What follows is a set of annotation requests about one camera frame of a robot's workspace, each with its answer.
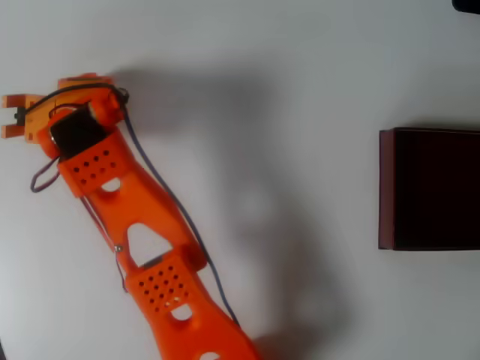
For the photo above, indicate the orange camera mount with camera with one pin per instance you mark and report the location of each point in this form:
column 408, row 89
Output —
column 13, row 101

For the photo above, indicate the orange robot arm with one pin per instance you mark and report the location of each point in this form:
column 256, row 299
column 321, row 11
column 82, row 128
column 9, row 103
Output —
column 146, row 210

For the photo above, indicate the dark red box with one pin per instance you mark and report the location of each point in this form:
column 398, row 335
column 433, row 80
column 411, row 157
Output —
column 435, row 191

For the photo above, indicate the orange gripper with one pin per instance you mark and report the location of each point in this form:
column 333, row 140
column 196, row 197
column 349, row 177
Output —
column 11, row 100

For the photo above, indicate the black object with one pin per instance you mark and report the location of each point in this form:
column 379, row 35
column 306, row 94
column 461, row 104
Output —
column 467, row 5

